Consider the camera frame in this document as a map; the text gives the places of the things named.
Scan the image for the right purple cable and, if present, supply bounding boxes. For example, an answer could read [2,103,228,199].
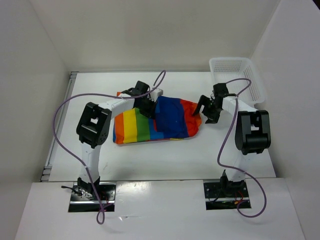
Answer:
[217,78,267,218]

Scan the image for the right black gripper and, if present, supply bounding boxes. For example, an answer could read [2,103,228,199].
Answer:
[192,94,222,124]

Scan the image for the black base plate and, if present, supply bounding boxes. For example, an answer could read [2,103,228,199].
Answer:
[203,181,251,210]
[68,182,116,213]

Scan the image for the white perforated plastic basket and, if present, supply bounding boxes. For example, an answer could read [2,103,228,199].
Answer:
[209,57,266,107]

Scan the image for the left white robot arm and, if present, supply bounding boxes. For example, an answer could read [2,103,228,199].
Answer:
[76,81,163,200]

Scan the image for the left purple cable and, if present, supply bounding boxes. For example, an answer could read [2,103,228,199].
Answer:
[53,69,167,225]

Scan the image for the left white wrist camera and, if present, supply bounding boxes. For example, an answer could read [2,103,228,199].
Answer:
[148,88,164,103]

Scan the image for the rainbow striped shorts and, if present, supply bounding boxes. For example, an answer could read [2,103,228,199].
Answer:
[112,96,202,145]

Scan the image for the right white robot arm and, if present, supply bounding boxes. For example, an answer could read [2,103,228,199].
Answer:
[193,83,271,197]

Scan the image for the purple cable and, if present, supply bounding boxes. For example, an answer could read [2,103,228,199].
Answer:
[53,69,167,225]
[217,78,267,218]

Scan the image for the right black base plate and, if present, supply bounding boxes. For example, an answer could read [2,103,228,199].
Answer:
[203,181,251,210]

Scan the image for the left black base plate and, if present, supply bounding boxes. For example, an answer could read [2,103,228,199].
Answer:
[68,182,116,213]

